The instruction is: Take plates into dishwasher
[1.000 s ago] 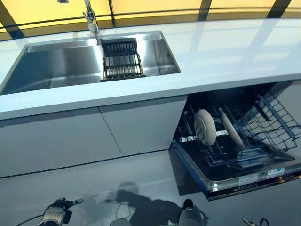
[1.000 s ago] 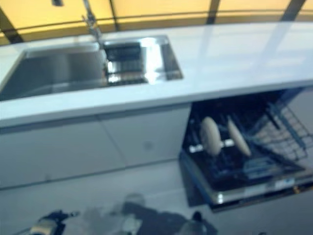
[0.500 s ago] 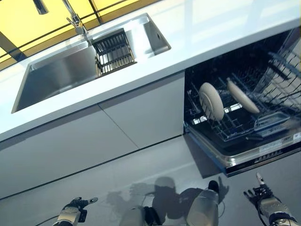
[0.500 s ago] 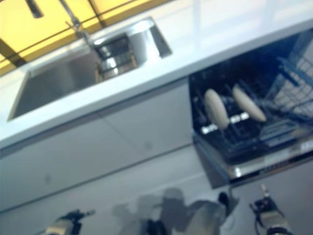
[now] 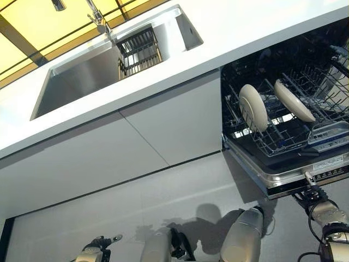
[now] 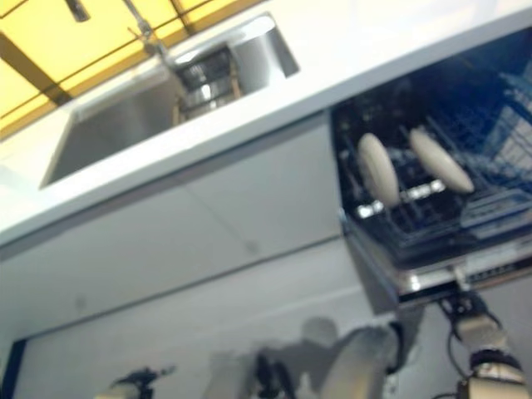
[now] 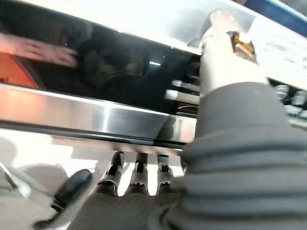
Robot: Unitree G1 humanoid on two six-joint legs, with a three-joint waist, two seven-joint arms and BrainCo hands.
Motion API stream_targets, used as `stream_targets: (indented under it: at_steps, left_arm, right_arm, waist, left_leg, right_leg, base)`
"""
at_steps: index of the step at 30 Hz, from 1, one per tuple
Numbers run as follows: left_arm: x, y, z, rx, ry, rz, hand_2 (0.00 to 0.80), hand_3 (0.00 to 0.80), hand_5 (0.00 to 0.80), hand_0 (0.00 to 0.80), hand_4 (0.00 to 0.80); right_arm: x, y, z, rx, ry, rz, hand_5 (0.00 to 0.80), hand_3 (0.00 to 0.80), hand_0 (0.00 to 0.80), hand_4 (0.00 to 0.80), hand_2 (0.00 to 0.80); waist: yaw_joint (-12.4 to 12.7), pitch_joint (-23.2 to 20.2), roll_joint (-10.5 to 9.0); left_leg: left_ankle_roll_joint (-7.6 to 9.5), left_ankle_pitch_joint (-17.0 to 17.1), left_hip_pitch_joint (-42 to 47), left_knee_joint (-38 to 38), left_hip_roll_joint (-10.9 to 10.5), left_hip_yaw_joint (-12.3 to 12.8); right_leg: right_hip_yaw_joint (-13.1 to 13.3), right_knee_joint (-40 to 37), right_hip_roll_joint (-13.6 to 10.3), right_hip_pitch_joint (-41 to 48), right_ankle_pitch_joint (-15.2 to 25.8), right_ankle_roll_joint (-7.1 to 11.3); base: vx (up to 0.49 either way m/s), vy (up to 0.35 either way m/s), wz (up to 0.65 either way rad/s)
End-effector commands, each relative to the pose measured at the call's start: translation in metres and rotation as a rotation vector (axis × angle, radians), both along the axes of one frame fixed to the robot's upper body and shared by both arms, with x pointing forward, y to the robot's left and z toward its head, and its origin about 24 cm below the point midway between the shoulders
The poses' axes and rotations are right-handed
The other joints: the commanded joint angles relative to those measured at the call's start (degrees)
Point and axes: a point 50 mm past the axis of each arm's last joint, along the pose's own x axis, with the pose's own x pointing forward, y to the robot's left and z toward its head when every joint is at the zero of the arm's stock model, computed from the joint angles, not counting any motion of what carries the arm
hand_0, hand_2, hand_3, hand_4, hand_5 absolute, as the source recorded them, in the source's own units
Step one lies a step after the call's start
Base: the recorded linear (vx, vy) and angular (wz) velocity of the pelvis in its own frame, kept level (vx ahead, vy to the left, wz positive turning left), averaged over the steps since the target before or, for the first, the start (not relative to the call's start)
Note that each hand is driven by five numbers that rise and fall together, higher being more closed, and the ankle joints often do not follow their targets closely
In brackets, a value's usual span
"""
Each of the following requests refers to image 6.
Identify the dishwasher lower wire rack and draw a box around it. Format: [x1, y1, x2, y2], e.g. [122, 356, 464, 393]
[340, 106, 532, 259]

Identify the stainless steel kitchen sink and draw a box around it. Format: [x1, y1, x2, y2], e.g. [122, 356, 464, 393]
[38, 13, 301, 190]

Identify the white glossy cabinet door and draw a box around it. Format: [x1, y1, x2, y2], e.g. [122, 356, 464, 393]
[0, 182, 255, 347]
[185, 112, 348, 268]

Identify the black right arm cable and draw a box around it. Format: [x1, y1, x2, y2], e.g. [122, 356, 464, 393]
[446, 330, 471, 380]

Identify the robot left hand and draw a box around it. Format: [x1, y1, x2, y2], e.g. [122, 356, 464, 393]
[113, 365, 176, 390]

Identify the black sink drying rack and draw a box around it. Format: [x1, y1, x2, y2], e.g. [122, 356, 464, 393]
[171, 47, 243, 124]

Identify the dishwasher door with control strip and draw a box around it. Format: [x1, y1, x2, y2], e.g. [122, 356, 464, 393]
[340, 209, 532, 313]

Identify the chrome pull-down kitchen faucet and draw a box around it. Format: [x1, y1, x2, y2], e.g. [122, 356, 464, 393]
[63, 0, 176, 71]

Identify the beige ceramic plate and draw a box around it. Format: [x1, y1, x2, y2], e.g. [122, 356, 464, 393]
[357, 132, 402, 208]
[408, 127, 475, 194]

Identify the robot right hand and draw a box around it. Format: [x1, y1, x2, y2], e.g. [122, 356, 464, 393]
[441, 267, 489, 323]

